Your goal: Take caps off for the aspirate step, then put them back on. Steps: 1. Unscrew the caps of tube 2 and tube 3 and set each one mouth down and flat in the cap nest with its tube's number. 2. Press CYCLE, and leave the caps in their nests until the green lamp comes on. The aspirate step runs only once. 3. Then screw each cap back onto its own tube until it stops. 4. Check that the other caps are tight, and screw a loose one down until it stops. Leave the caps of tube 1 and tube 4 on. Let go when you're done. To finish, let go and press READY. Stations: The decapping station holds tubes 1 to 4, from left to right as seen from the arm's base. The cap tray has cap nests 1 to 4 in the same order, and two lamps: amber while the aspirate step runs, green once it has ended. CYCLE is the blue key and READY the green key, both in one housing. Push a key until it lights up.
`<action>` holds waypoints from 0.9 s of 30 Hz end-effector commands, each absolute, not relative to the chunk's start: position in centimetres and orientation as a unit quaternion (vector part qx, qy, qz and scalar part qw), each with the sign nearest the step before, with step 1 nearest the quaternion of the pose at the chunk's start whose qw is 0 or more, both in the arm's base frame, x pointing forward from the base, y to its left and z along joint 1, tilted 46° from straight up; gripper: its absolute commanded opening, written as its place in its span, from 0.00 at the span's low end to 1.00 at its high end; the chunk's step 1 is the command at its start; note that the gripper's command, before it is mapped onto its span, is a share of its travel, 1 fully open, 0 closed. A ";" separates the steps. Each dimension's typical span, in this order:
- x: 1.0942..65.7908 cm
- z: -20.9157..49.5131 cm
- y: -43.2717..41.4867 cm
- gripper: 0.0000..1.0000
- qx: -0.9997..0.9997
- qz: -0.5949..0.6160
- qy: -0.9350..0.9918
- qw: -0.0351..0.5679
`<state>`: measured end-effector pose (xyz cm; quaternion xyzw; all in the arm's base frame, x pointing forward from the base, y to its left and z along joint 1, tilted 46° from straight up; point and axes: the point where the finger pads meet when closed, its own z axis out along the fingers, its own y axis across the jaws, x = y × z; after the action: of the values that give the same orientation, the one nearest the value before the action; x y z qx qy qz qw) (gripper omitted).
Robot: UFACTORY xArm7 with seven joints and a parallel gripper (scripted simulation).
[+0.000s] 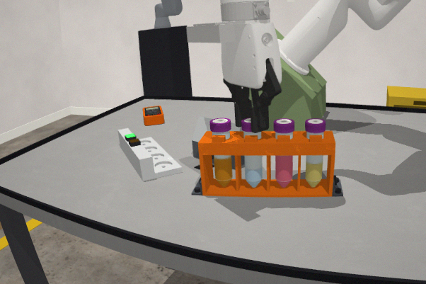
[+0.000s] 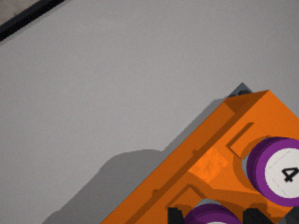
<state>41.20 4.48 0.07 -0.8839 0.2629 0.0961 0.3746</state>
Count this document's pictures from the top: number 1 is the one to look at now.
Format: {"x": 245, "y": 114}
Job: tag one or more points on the purple screw cap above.
{"x": 220, "y": 125}
{"x": 315, "y": 125}
{"x": 246, "y": 124}
{"x": 283, "y": 125}

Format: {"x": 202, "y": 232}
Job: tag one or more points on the orange test tube rack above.
{"x": 268, "y": 146}

